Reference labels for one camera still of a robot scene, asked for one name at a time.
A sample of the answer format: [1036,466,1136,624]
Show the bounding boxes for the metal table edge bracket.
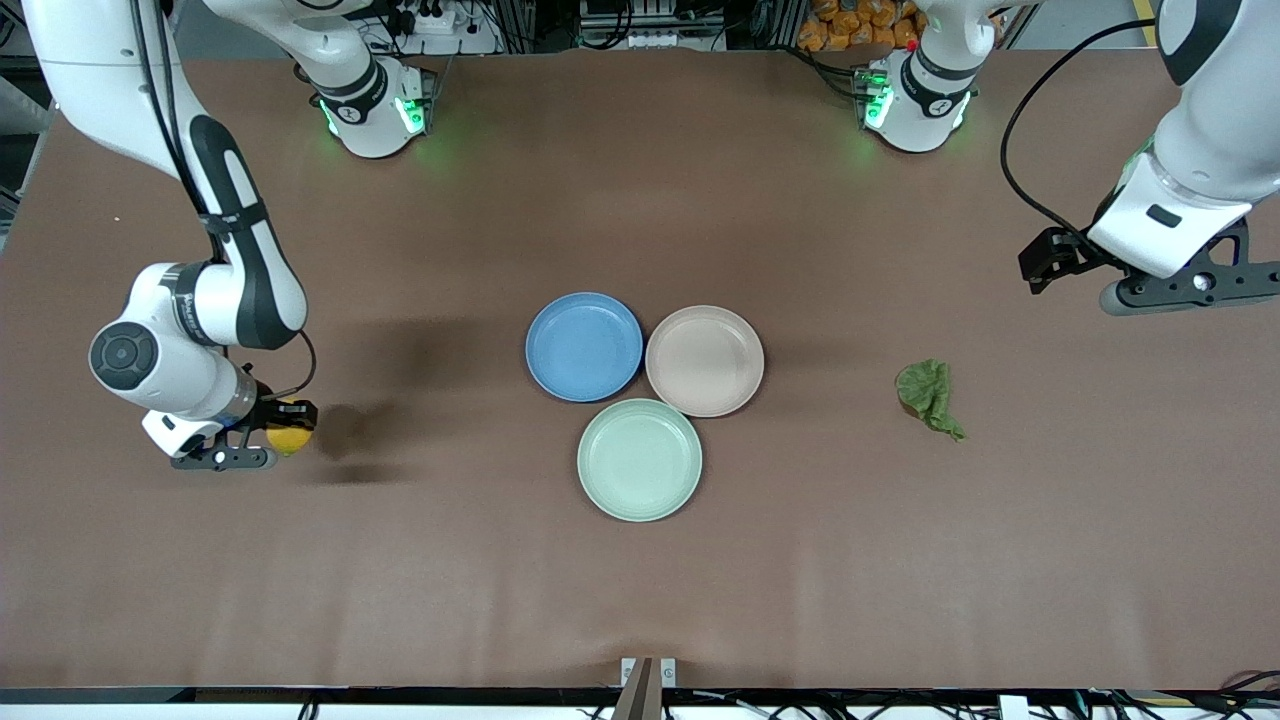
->
[612,657,678,720]

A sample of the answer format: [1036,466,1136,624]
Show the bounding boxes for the beige round plate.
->
[645,305,766,418]

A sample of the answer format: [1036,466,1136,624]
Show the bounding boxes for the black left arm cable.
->
[1001,18,1161,253]

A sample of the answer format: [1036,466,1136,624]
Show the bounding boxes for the mint green round plate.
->
[577,398,703,523]

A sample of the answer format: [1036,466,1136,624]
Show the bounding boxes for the yellow lemon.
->
[265,400,317,458]

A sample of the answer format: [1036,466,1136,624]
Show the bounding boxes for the black cables under table edge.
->
[1085,668,1280,719]

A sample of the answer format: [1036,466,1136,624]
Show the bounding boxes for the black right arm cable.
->
[128,0,317,403]

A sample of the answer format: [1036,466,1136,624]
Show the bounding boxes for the blue round plate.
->
[525,292,644,403]

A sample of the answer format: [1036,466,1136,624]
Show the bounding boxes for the white power strip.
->
[398,0,473,37]

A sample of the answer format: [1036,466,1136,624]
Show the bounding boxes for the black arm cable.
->
[128,0,317,403]
[1001,18,1161,253]

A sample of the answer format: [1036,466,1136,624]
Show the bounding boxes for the orange snack bags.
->
[798,0,923,53]

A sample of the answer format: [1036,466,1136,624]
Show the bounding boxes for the green lettuce leaf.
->
[895,359,968,442]

